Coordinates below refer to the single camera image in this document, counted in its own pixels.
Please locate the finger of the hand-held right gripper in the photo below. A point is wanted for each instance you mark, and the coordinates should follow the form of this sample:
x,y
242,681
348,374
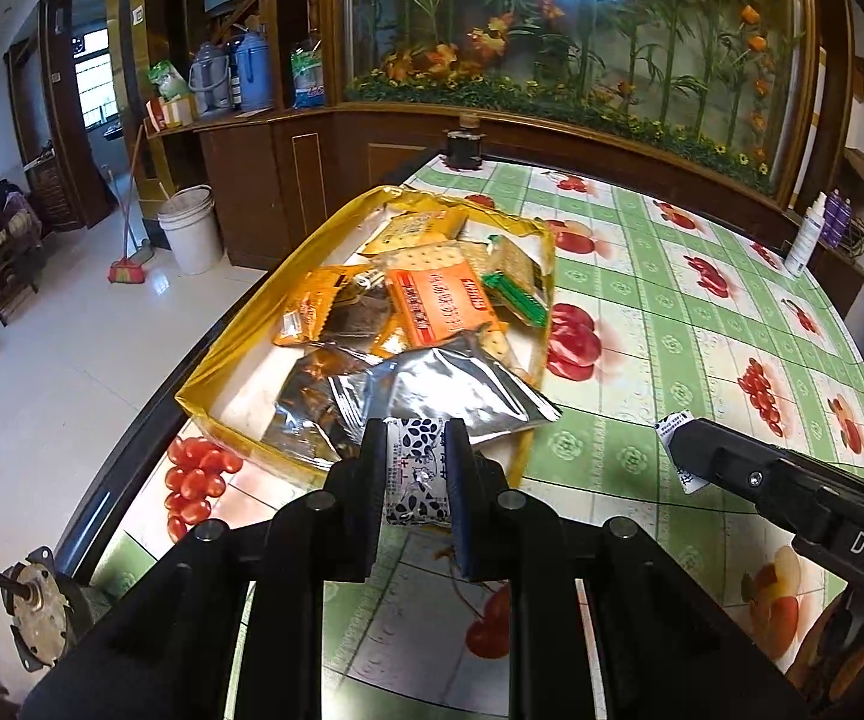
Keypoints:
x,y
739,465

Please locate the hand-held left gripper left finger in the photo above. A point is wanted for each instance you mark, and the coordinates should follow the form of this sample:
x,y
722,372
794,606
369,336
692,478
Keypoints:
x,y
372,495

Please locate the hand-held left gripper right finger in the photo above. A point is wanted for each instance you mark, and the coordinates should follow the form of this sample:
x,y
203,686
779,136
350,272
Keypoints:
x,y
462,510

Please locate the small black white candy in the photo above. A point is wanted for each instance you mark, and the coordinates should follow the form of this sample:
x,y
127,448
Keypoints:
x,y
417,472
673,424

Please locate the silver sunflower seed packet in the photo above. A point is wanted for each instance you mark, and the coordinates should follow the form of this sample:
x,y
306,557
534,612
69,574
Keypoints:
x,y
312,405

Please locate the dark silver foil packet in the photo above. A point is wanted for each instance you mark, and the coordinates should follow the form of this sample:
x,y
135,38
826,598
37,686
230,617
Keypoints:
x,y
462,390

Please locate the white foam tray yellow tape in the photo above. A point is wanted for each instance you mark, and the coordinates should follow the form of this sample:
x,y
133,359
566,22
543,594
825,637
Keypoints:
x,y
241,405

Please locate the clear sunflower seed packet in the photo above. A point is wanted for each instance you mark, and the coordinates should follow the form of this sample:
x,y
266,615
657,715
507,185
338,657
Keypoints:
x,y
361,315

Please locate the large orange label cracker pack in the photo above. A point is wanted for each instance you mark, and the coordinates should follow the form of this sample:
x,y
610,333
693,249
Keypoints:
x,y
432,300

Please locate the green wrapper cracker pack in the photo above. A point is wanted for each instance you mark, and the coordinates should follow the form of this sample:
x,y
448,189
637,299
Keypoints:
x,y
514,277

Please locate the yellow cracker pack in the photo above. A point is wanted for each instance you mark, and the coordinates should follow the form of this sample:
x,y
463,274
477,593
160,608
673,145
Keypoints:
x,y
417,229

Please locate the white spray bottle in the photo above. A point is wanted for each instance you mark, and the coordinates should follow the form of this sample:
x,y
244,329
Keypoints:
x,y
803,236

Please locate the purple bottle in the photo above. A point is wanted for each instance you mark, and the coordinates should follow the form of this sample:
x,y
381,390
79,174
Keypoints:
x,y
833,217
846,221

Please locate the white plastic bucket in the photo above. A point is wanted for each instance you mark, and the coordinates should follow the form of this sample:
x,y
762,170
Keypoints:
x,y
190,229

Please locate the red broom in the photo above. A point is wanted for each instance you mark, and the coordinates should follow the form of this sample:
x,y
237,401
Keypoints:
x,y
128,271

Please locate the brown wooden cabinet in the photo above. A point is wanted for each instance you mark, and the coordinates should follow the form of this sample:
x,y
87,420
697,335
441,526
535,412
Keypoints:
x,y
267,180

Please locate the silver gear motor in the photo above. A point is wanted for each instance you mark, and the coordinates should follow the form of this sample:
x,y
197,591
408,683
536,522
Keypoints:
x,y
34,604

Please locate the dark jar with cork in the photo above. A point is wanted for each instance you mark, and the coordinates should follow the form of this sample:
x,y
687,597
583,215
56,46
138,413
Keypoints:
x,y
466,146

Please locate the green blue plastic bag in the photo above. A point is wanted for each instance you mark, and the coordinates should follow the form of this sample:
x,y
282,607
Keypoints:
x,y
308,75

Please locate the red white box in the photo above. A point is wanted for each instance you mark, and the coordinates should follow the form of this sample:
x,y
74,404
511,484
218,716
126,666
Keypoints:
x,y
169,114

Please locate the blue thermos jug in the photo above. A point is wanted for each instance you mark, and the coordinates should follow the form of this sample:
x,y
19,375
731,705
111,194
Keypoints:
x,y
252,75

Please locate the grey thermos jug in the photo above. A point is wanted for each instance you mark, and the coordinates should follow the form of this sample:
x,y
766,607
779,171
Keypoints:
x,y
211,79

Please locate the green white bag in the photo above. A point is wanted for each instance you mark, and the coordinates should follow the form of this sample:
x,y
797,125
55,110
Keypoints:
x,y
168,79

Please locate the glass cabinet with artificial flowers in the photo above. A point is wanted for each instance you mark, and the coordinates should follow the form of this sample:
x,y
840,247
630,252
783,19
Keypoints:
x,y
552,30

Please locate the bright window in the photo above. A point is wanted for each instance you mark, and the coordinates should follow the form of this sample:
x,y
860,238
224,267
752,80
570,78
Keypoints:
x,y
94,75

